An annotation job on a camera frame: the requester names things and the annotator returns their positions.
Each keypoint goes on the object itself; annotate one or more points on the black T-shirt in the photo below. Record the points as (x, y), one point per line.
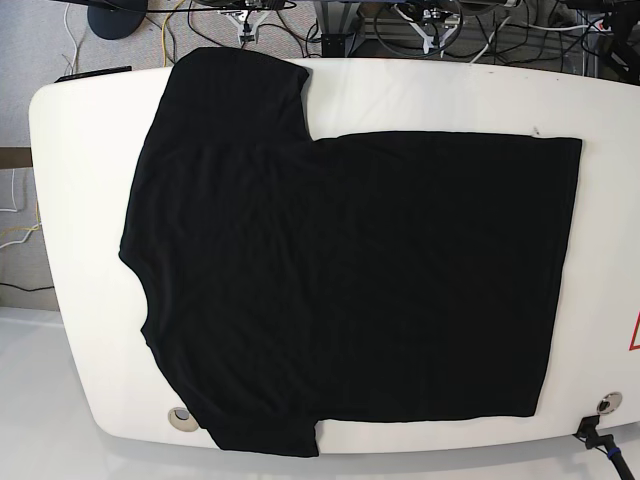
(384, 277)

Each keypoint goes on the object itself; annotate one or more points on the left metal table grommet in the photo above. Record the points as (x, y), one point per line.
(181, 419)

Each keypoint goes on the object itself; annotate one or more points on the metal table grommet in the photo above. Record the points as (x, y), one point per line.
(609, 403)
(181, 419)

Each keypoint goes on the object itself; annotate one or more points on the red warning triangle sticker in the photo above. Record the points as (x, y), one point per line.
(634, 343)

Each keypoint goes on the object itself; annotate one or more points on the round black stand base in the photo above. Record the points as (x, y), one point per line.
(114, 20)

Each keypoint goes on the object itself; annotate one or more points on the aluminium frame post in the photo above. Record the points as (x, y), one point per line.
(340, 27)

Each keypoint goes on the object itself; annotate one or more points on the right metal table grommet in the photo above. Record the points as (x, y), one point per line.
(609, 403)

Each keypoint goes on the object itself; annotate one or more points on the black flat bar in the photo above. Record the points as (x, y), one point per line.
(94, 73)

